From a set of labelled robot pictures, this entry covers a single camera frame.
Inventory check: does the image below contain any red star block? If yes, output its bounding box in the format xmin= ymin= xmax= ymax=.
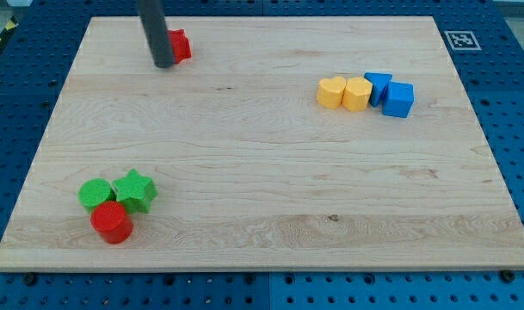
xmin=168 ymin=29 xmax=192 ymax=64

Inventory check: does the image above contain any green star block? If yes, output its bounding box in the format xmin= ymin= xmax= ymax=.
xmin=113 ymin=169 xmax=158 ymax=214

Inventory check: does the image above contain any wooden board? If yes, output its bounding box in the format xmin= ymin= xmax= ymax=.
xmin=0 ymin=16 xmax=524 ymax=273

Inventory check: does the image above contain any yellow heart block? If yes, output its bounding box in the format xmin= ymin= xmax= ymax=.
xmin=316 ymin=76 xmax=347 ymax=109

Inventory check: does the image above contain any yellow hexagon block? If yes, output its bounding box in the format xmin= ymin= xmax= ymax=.
xmin=342 ymin=77 xmax=373 ymax=112

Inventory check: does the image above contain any blue triangle block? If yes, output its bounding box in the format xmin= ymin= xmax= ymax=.
xmin=364 ymin=72 xmax=392 ymax=107

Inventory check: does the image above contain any blue cube block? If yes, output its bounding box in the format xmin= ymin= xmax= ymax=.
xmin=382 ymin=81 xmax=415 ymax=118

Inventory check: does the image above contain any red cylinder block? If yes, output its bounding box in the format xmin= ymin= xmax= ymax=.
xmin=90 ymin=201 xmax=133 ymax=244

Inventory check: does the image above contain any green cylinder block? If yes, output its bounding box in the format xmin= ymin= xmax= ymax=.
xmin=77 ymin=178 xmax=116 ymax=214

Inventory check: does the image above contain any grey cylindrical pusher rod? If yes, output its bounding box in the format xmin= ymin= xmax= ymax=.
xmin=137 ymin=0 xmax=175 ymax=69

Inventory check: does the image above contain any fiducial marker tag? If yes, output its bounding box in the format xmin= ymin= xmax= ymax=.
xmin=445 ymin=30 xmax=481 ymax=51

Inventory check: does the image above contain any black yellow hazard tape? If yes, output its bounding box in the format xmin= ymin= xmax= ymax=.
xmin=0 ymin=16 xmax=19 ymax=56

